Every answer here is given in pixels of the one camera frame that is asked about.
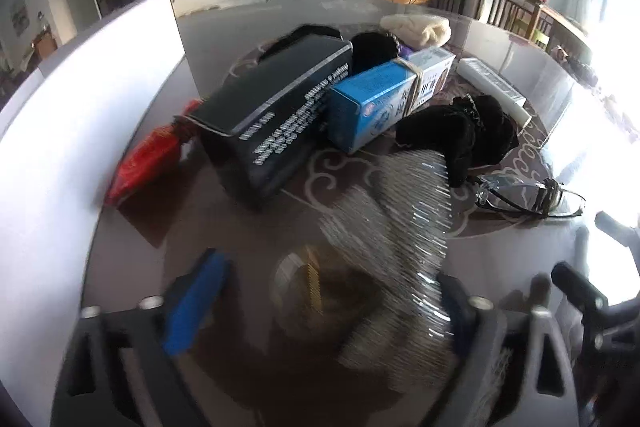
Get black frame eyeglasses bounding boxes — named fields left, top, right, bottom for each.
left=472, top=174, right=587, bottom=220

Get framed wall picture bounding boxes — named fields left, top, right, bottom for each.
left=10, top=0, right=29, bottom=36

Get blue medicine box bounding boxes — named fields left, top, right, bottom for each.
left=327, top=61, right=419, bottom=155

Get tan rubber band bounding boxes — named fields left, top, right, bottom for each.
left=390, top=57, right=427, bottom=114

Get black round velvet pouch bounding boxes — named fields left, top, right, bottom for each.
left=350, top=32, right=402, bottom=74

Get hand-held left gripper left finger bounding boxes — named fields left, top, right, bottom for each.
left=50, top=249, right=232, bottom=427

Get silver metallic pouch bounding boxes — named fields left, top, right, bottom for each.
left=317, top=149, right=511, bottom=408

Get black lace scrunchie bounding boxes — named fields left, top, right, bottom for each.
left=395, top=94, right=521, bottom=188

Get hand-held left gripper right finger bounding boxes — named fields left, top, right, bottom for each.
left=435, top=272, right=581, bottom=427

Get long white box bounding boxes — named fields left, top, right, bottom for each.
left=457, top=57, right=532, bottom=128

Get cream folded towel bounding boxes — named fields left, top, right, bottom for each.
left=380, top=13, right=452, bottom=52

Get brown patterned glass desktop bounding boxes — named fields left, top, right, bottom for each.
left=50, top=0, right=640, bottom=427

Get dark wooden dining chair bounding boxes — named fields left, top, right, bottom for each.
left=477, top=0, right=545, bottom=40

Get red packet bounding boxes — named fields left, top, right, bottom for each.
left=104, top=99, right=202, bottom=208

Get white medicine box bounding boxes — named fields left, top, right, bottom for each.
left=402, top=47, right=457, bottom=112

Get black printed box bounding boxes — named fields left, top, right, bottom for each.
left=190, top=34, right=354, bottom=212

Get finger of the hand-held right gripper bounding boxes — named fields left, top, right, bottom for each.
left=550, top=261, right=612, bottom=314
left=594, top=211, right=640, bottom=259

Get white backdrop board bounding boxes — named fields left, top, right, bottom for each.
left=0, top=0, right=205, bottom=410

